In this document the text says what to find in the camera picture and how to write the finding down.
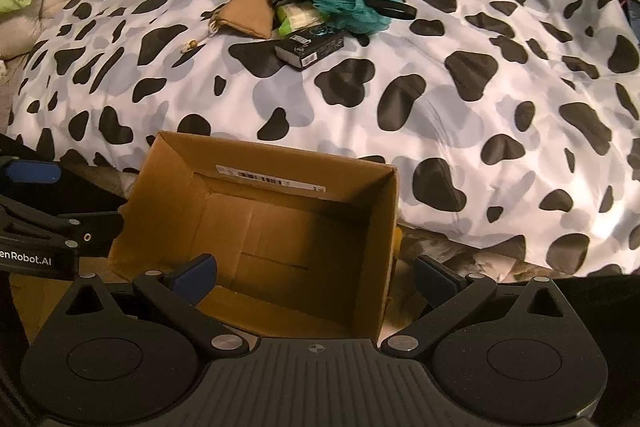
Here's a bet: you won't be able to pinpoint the black small product box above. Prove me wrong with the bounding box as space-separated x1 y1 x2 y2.
273 24 345 70

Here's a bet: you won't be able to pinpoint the tan drawstring pouch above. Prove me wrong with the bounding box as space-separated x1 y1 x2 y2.
208 0 274 39

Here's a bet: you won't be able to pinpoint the black headband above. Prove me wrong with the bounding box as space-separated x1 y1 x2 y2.
362 0 416 20

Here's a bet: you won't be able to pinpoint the cow print blanket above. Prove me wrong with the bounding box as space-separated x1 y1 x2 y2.
8 0 639 277

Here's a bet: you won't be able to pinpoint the cardboard box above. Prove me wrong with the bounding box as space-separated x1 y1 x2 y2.
108 132 399 340

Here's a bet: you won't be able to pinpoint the green wet wipes pack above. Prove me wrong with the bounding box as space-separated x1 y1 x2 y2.
276 1 324 37

